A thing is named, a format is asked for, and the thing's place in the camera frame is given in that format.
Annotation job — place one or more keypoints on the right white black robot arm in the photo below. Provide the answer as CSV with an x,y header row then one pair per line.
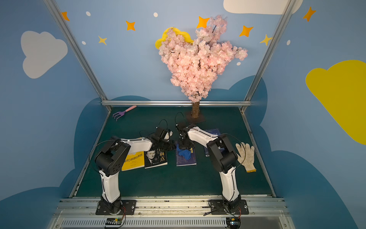
x,y
222,156

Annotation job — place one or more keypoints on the front aluminium rail bed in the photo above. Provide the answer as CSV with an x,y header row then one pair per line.
x,y
174,212

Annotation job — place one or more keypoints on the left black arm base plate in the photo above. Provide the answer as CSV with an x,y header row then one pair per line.
x,y
118,207

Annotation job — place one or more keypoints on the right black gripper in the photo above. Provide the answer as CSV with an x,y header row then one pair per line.
x,y
184,143

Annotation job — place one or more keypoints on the pink blossom artificial tree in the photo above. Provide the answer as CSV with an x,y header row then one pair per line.
x,y
196,64

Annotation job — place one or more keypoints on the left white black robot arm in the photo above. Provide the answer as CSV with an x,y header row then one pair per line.
x,y
112,156

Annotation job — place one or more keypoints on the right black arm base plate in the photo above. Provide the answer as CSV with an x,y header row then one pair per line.
x,y
222,207

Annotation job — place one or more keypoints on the purple pink toy rake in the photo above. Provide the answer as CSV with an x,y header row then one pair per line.
x,y
120,114

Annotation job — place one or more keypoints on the aluminium frame rail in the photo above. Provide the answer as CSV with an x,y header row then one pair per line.
x,y
173,103

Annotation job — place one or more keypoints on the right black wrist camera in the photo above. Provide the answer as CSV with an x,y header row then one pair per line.
x,y
181,128

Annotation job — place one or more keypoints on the blue microfibre cloth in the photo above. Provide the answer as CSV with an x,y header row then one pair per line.
x,y
183,153

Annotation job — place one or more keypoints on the black portrait cover book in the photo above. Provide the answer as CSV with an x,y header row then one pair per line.
x,y
155,158

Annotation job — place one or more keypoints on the white cotton work glove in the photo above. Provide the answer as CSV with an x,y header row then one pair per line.
x,y
246,156

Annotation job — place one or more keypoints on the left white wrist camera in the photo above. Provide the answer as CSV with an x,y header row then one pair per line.
x,y
162,134

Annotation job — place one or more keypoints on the purple book yellow label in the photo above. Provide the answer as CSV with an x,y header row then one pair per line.
x,y
192,161

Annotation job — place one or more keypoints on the blue little prince book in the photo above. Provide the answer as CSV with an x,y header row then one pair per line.
x,y
213,132

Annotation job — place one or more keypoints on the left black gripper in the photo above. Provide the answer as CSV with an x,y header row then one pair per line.
x,y
168,144

